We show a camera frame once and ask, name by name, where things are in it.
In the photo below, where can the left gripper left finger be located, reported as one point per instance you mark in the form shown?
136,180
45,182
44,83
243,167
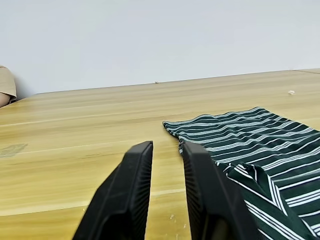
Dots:
125,195

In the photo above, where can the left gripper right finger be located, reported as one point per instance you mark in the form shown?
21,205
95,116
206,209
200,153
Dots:
212,195

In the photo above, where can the green white striped T-shirt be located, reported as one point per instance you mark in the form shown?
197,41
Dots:
262,150

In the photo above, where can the person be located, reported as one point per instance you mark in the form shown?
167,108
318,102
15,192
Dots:
6,85

